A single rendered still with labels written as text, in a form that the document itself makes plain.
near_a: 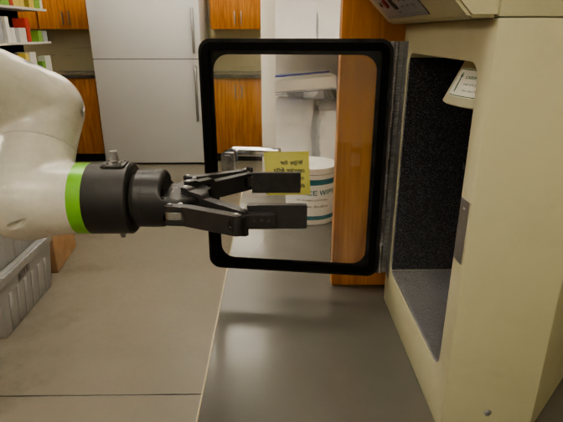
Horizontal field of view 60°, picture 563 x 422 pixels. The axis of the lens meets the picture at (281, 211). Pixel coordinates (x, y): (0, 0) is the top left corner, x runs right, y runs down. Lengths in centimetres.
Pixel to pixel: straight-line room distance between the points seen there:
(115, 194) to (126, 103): 501
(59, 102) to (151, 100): 484
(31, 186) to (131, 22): 493
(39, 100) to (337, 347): 54
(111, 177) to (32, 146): 11
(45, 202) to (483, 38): 51
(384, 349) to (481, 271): 28
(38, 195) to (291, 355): 42
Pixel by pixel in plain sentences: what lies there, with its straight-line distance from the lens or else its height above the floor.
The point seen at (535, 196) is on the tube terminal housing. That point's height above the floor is 124.
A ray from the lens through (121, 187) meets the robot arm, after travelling 62.
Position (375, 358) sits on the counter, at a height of 94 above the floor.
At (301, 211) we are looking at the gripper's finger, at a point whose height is 120.
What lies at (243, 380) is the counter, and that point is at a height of 94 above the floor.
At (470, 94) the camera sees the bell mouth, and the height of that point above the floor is 133.
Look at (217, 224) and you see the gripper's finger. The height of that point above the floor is 119.
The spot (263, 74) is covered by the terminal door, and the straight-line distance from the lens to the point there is 80.
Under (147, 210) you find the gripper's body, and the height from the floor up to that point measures 119.
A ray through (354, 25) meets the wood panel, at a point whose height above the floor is 141.
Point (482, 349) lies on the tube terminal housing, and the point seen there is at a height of 106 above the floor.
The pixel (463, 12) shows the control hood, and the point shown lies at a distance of 49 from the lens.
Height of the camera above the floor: 140
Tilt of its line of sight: 20 degrees down
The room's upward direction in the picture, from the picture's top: straight up
